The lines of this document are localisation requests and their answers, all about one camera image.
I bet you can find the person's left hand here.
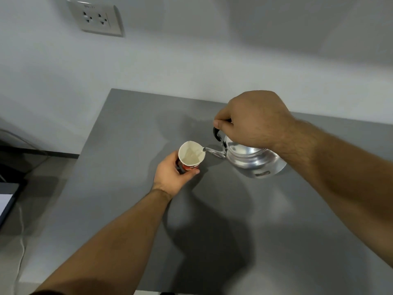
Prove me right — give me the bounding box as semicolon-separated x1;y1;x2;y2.
152;151;200;197

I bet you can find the person's right hand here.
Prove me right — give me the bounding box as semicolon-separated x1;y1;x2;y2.
213;90;298;156

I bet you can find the red instant noodle cup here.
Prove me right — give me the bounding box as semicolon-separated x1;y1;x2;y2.
176;141;207;175

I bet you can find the silver metal kettle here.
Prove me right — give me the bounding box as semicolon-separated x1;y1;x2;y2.
202;118;287;179

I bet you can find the person's right forearm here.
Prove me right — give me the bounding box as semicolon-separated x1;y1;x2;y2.
270;120;393;269

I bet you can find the person's left forearm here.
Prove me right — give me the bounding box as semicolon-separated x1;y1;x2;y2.
30;189;173;295

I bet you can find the white box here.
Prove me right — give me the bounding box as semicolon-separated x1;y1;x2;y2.
0;183;20;228

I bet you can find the white wall power socket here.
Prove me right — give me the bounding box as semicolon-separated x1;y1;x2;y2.
67;0;124;37

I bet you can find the white cable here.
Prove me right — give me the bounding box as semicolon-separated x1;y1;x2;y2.
12;200;26;295

